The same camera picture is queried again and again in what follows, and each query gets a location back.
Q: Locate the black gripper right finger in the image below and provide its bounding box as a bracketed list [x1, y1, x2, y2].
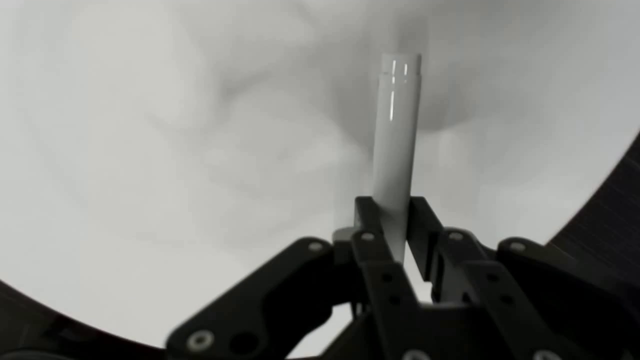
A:
[407, 194, 640, 360]

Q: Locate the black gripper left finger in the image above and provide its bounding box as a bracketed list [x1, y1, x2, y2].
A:
[164, 194, 425, 360]

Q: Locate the white marker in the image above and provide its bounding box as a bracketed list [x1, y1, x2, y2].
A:
[370, 51, 425, 265]

